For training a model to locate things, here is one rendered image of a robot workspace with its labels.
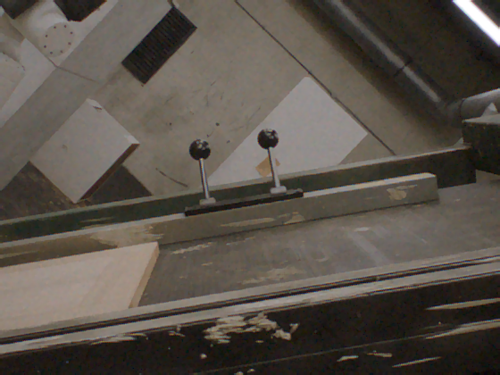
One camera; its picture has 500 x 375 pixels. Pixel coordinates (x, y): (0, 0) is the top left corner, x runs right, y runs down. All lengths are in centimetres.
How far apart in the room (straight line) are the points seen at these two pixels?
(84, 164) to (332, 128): 236
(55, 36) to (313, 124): 377
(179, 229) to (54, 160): 514
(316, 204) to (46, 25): 51
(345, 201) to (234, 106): 811
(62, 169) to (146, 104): 332
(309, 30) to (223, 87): 134
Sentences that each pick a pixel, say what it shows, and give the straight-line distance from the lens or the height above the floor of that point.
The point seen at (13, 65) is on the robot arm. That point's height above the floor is 132.
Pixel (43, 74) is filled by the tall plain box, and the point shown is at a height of 102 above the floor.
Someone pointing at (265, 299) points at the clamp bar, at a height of 142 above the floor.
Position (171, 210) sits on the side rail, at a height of 128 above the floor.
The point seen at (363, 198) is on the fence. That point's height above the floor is 155.
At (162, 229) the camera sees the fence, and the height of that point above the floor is 129.
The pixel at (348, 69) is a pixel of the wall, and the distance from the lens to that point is 933.
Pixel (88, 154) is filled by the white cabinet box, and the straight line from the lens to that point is 619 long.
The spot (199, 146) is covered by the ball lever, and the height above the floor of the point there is 142.
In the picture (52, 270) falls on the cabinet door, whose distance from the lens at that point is 105.
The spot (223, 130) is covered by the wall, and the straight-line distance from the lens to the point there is 924.
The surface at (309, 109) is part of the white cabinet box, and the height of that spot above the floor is 189.
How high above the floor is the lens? 150
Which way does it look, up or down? 4 degrees down
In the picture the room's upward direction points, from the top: 44 degrees clockwise
